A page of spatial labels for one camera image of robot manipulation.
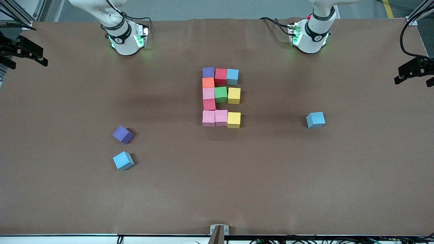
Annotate blue foam cube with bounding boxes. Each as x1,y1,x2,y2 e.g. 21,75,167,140
113,151,135,171
306,111,326,129
226,69,239,86

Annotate yellow foam cube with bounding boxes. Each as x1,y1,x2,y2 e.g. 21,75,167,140
228,87,241,105
227,112,241,129

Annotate green foam cube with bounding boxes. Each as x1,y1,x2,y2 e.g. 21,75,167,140
214,87,228,103

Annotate table cover sheet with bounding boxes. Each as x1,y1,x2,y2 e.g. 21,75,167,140
0,18,434,236

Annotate aluminium frame post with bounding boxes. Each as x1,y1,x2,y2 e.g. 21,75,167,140
0,0,46,30
406,0,434,26

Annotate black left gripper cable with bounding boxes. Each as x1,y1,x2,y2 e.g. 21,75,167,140
400,2,434,59

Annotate black right base cable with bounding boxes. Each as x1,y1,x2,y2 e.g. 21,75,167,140
120,13,153,23

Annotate black base cable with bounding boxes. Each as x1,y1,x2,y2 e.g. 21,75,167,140
120,13,153,23
260,16,293,37

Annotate black left base cable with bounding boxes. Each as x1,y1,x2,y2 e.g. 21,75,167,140
260,16,293,37

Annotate white table edge rail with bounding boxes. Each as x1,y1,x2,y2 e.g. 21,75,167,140
0,234,434,244

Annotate tangled black cables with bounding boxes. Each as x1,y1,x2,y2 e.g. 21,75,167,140
249,237,434,244

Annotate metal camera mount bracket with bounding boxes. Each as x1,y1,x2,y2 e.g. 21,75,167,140
210,224,230,244

